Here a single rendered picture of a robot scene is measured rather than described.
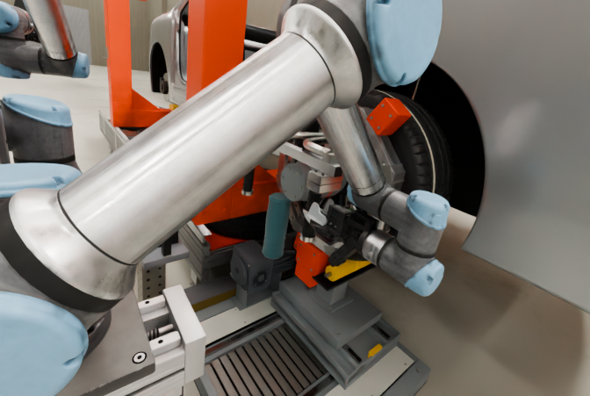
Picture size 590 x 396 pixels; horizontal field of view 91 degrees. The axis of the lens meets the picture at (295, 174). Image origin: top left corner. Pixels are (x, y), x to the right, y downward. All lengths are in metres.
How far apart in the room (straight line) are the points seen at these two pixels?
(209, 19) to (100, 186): 0.96
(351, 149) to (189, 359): 0.44
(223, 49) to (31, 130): 0.64
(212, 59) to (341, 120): 0.75
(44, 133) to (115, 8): 2.27
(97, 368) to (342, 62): 0.44
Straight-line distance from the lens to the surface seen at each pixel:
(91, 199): 0.26
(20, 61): 1.15
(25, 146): 0.88
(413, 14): 0.32
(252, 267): 1.32
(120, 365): 0.48
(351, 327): 1.40
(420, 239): 0.60
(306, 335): 1.43
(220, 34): 1.18
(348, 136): 0.52
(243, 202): 1.39
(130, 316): 0.53
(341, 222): 0.70
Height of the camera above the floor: 1.18
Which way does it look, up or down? 19 degrees down
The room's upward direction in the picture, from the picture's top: 9 degrees clockwise
